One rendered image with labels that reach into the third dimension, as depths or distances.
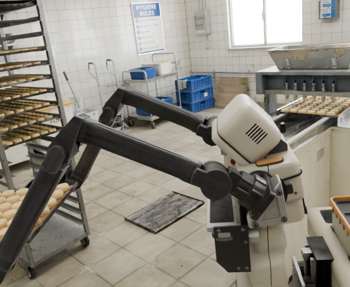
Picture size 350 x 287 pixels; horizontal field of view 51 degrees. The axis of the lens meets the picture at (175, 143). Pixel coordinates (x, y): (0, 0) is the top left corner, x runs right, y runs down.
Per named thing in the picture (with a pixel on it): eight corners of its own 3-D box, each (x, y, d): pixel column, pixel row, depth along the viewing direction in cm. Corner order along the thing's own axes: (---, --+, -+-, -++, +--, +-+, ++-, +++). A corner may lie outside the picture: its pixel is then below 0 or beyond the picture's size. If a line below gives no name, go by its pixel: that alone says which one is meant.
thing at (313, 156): (284, 227, 277) (281, 113, 250) (329, 241, 254) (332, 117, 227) (231, 277, 230) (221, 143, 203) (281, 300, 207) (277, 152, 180)
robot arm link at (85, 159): (117, 113, 131) (126, 102, 140) (102, 104, 130) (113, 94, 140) (76, 194, 151) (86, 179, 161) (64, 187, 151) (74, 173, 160)
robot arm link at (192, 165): (58, 107, 84) (71, 103, 94) (41, 160, 86) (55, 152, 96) (237, 176, 86) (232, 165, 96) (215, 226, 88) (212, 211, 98)
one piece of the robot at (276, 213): (285, 212, 95) (277, 173, 92) (289, 222, 90) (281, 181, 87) (247, 219, 97) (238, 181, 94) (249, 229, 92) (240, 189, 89)
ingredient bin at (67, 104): (47, 164, 482) (33, 107, 459) (29, 155, 528) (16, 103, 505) (83, 151, 515) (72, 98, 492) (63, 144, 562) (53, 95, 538)
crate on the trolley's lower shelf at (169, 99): (157, 107, 660) (155, 96, 653) (174, 108, 637) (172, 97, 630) (136, 115, 618) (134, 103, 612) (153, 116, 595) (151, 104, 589)
